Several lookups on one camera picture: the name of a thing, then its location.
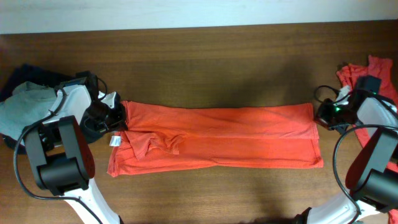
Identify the orange soccer t-shirt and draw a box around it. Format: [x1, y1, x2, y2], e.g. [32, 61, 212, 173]
[108, 101, 323, 177]

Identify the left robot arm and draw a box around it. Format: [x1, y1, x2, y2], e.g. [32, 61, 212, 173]
[20, 71, 127, 223]

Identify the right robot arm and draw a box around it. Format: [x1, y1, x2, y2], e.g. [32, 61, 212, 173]
[292, 75, 397, 224]

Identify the red ribbed garment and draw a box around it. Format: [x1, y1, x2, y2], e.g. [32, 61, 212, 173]
[336, 55, 398, 224]

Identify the grey folded t-shirt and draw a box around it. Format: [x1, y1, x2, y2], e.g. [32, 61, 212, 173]
[1, 82, 57, 140]

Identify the dark navy folded garment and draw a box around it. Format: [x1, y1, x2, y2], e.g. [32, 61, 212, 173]
[1, 64, 102, 149]

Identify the right black cable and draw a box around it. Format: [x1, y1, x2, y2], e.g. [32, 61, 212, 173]
[313, 85, 398, 224]

